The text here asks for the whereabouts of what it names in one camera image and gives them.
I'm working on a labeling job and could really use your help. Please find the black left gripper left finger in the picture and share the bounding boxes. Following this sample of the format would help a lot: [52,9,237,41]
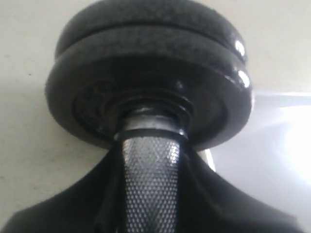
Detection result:
[3,142,129,233]

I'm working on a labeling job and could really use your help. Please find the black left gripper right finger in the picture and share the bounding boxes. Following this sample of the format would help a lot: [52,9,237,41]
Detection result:
[176,144,303,233]

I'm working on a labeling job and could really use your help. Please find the black weight plate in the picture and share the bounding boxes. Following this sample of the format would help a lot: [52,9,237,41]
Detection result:
[54,0,247,63]
[45,26,253,150]

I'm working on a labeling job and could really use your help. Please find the white plastic tray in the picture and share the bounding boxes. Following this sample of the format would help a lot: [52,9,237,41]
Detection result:
[200,92,311,222]

